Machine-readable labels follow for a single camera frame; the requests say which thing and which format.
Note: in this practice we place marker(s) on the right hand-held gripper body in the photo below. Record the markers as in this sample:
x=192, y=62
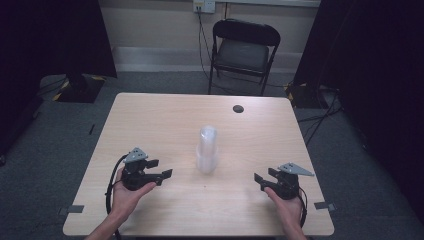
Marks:
x=287, y=181

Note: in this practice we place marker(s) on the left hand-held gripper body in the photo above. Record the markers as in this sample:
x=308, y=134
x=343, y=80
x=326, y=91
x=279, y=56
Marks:
x=134, y=173

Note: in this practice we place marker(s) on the stack of clear plastic cups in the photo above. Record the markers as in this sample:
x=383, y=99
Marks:
x=207, y=149

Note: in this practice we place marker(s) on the person's left hand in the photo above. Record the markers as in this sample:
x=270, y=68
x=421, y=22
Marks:
x=128, y=197

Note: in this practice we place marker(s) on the person's right hand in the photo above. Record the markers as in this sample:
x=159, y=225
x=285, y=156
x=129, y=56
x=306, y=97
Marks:
x=287, y=208

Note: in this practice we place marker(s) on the grey tape strip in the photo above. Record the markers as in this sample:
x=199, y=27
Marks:
x=71, y=209
x=324, y=205

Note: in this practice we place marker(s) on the small black pen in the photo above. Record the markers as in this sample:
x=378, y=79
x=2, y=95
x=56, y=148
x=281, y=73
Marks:
x=91, y=129

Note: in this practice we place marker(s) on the black table grommet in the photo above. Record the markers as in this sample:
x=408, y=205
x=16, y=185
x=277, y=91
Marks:
x=238, y=108

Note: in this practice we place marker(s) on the black stand base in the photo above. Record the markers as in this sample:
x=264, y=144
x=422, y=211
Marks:
x=305, y=95
x=78, y=87

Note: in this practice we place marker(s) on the black folding chair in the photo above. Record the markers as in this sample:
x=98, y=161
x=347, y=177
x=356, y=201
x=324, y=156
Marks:
x=244, y=53

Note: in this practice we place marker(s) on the black curtain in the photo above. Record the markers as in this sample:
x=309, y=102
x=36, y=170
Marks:
x=370, y=83
x=50, y=50

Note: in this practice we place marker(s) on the white wall socket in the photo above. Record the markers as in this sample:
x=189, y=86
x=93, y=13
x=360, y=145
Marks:
x=204, y=6

